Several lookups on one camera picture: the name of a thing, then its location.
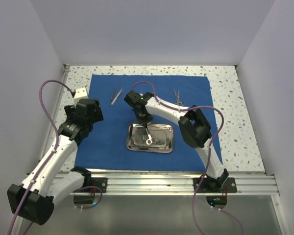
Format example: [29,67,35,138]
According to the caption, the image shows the steel instrument tray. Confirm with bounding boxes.
[126,123,174,153]

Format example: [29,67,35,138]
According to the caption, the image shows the pointed steel tweezers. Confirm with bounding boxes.
[109,84,118,106]

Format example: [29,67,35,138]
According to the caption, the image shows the blue cloth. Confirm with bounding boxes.
[75,75,219,171]

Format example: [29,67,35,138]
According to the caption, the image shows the steel surgical scissors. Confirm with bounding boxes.
[173,89,186,106]

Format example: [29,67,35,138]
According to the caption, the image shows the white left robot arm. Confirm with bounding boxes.
[7,98,103,225]

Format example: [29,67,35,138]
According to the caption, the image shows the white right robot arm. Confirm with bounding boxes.
[124,90,229,192]

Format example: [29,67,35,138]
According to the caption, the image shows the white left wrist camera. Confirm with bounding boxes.
[73,87,88,106]

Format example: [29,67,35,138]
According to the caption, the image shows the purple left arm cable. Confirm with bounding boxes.
[7,79,103,235]

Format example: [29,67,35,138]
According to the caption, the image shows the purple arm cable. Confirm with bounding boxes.
[131,80,245,235]
[7,79,103,235]

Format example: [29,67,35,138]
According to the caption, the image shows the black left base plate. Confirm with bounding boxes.
[74,177,108,193]

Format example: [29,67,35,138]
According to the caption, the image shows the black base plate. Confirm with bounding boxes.
[74,177,108,193]
[193,176,238,193]

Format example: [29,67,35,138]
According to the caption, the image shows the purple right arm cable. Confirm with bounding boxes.
[131,80,245,235]

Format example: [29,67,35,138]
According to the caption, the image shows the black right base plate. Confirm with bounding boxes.
[193,176,238,193]

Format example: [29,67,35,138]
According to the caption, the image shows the aluminium front rail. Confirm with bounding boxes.
[92,171,279,196]

